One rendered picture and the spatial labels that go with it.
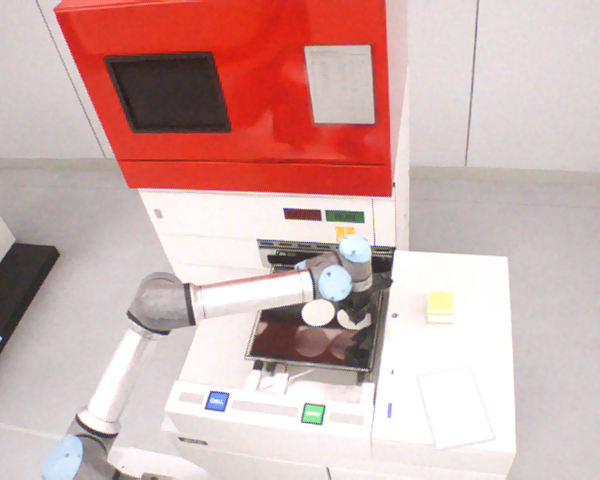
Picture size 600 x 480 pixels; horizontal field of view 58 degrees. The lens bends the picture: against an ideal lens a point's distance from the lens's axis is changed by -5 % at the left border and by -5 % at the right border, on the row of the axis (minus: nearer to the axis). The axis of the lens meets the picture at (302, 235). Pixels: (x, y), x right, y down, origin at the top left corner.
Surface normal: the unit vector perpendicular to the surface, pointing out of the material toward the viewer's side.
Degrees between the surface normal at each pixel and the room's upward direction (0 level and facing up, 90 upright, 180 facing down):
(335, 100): 90
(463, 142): 90
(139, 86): 90
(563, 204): 0
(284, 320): 0
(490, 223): 0
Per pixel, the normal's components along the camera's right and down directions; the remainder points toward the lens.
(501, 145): -0.19, 0.72
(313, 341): -0.13, -0.69
